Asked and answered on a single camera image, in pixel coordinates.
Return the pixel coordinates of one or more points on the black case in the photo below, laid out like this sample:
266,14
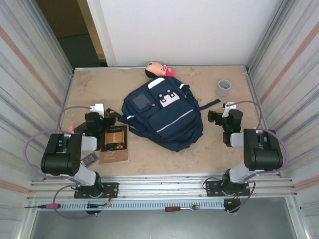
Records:
80,129

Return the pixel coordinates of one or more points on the brown book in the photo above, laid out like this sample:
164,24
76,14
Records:
114,152

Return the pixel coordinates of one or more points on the navy blue backpack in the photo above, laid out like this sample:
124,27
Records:
169,119

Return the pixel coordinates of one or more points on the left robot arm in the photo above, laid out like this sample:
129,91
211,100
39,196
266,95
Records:
59,159

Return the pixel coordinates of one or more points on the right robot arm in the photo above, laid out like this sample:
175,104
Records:
264,154

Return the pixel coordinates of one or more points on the small pink eraser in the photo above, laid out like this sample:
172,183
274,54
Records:
71,128

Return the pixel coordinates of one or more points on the grey cup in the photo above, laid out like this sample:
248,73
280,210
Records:
223,90

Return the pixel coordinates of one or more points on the pink plush doll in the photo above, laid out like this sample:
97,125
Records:
155,69

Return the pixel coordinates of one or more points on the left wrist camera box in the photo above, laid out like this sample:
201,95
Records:
97,108

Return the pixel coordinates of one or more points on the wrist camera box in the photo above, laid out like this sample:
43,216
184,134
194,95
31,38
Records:
97,108
228,109

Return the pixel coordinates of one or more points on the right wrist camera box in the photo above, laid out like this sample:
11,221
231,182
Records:
228,109

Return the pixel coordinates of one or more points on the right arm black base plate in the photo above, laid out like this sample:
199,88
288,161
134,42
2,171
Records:
211,186

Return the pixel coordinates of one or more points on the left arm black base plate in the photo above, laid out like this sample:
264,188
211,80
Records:
112,189

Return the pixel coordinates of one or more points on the white door frame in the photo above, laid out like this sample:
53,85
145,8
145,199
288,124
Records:
103,37

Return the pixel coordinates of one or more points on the aluminium rail frame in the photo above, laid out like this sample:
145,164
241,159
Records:
162,185

